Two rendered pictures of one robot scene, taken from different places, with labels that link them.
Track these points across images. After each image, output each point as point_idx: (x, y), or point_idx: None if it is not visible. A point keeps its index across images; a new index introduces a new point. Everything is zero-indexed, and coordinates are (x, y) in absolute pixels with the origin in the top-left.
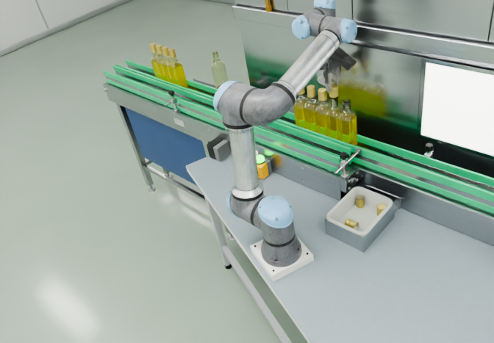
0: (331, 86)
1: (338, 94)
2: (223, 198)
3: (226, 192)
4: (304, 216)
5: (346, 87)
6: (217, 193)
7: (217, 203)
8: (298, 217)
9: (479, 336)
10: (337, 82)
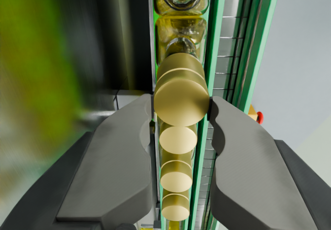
0: (190, 110)
1: (85, 96)
2: (305, 121)
3: (291, 124)
4: None
5: (58, 80)
6: (296, 132)
7: (316, 122)
8: None
9: None
10: (147, 104)
